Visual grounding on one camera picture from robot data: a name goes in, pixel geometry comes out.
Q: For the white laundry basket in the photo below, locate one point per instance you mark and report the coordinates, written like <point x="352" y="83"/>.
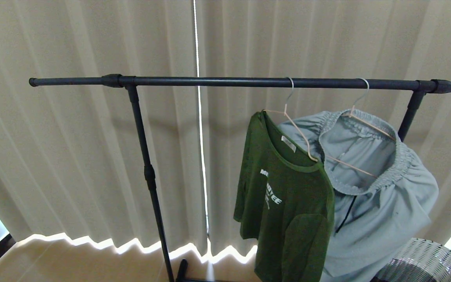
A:
<point x="425" y="262"/>

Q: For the pink clothes hanger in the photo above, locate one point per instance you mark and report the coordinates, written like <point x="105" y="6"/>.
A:
<point x="300" y="133"/>
<point x="370" y="125"/>

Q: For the black clothes rack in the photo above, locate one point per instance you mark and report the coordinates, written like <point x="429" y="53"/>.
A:
<point x="210" y="82"/>

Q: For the green printed t-shirt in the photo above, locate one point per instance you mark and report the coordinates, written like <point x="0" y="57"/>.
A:
<point x="284" y="203"/>

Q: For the pale grey shorts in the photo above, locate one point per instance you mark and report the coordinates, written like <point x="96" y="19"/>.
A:
<point x="382" y="207"/>

